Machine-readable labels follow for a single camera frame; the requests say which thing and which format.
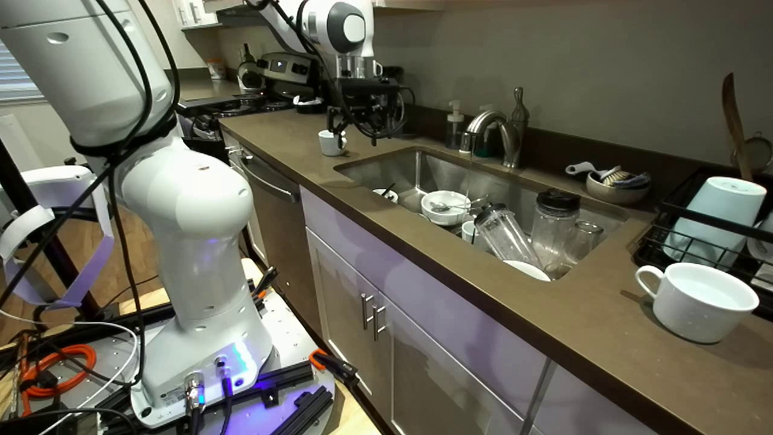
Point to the silver countertop appliance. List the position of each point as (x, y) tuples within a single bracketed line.
[(281, 68)]

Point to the orange black clamp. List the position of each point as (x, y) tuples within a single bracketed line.
[(266, 282), (333, 366)]

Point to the stainless steel sink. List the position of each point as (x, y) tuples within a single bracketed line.
[(451, 172)]

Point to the sink base cabinets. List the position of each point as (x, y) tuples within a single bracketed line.
[(418, 305)]

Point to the white curved frame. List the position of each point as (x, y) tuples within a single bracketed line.
[(48, 183)]

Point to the black extrusion bar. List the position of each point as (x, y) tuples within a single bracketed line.
[(306, 411), (274, 381)]

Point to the tiny white cup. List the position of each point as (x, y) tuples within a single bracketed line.
[(469, 233)]

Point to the wooden spatula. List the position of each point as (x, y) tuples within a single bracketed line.
[(731, 113)]

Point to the white ceramic cup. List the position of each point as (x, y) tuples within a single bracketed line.
[(387, 196)]

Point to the pale blue container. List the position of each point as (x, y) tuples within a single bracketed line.
[(725, 195)]

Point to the small white mug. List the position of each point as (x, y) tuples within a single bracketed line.
[(330, 145)]

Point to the round metal strainer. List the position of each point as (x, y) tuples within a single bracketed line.
[(761, 154)]

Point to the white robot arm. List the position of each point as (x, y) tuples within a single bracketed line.
[(194, 242)]

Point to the black dish rack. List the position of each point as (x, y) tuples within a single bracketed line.
[(649, 250)]

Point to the sponge holder dish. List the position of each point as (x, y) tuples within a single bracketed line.
[(620, 190)]

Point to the wide glass jar black lid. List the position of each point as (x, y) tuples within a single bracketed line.
[(557, 230)]

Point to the clear glass tumbler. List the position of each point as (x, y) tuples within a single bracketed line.
[(591, 239)]

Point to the large white mug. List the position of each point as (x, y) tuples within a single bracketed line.
[(702, 311)]

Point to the steel kitchen faucet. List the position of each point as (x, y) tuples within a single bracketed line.
[(519, 133)]

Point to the window blind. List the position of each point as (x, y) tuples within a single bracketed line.
[(14, 76)]

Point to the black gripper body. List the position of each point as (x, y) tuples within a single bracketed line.
[(362, 98)]

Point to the white plate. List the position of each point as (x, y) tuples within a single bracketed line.
[(528, 270)]

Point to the white scoop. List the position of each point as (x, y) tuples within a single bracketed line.
[(575, 168)]

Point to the black tripod leg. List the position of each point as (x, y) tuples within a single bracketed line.
[(52, 242)]

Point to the white bowl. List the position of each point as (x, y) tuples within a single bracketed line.
[(451, 210)]

